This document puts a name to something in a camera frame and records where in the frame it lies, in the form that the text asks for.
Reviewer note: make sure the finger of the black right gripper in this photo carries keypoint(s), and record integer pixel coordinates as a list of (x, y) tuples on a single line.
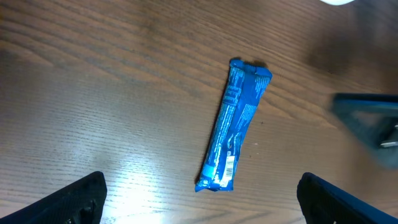
[(372, 119)]

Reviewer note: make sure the blue biscuit packet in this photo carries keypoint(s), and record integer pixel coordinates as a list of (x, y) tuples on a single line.
[(244, 89)]

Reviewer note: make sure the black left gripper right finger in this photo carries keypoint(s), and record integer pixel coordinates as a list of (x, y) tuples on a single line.
[(323, 202)]

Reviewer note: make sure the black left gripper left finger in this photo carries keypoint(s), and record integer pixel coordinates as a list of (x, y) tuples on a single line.
[(81, 202)]

